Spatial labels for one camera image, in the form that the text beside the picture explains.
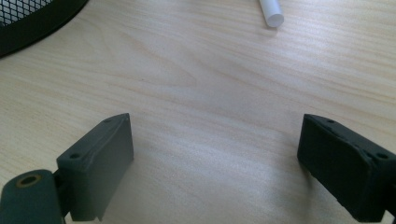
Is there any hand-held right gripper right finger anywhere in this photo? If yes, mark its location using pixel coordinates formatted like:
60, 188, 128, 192
296, 113, 396, 223

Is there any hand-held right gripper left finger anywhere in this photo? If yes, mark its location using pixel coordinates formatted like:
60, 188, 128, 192
56, 112, 134, 222

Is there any black mesh container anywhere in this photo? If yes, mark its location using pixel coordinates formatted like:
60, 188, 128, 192
0, 0, 91, 59

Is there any white cylindrical stick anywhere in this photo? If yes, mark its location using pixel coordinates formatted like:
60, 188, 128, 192
259, 0, 285, 29

